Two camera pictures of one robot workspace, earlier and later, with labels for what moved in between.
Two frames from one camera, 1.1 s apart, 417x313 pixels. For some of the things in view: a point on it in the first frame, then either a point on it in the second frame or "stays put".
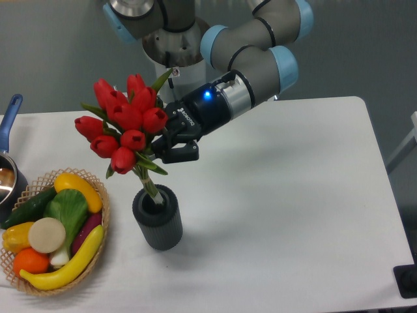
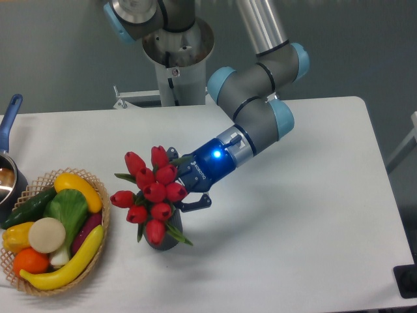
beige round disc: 47,235 stays put
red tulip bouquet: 124,123 to 150,202
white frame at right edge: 412,134 stays put
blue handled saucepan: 14,186 stays put
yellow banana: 49,280 stays put
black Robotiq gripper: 202,111 to 212,162
